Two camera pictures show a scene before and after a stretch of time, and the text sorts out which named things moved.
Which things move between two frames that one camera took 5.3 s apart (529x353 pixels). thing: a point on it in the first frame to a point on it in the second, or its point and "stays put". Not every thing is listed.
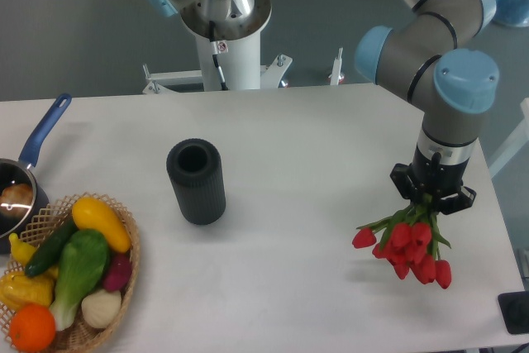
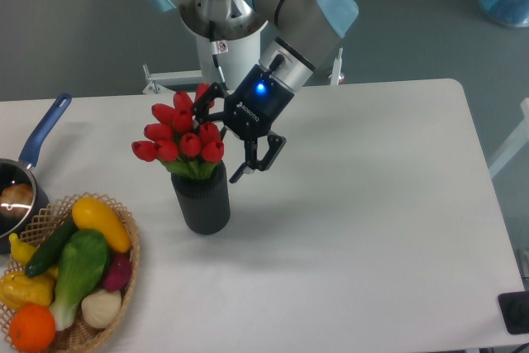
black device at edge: [514, 307] stays put
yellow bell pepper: [17, 288] stays put
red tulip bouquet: [408, 239] to [189, 151]
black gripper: [436, 178] to [255, 104]
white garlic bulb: [102, 308] stays put
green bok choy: [83, 255] stays put
